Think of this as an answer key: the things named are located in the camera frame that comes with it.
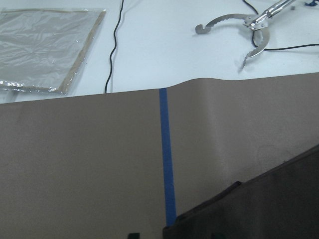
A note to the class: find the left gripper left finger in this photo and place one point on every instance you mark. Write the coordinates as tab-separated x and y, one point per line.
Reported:
134	236

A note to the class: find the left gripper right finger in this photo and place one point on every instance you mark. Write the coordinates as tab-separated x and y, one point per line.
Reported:
217	236

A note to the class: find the dark brown t-shirt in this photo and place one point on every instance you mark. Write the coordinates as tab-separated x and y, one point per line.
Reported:
282	203

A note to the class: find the plastic wrapped board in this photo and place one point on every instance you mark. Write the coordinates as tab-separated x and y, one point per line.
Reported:
42	49

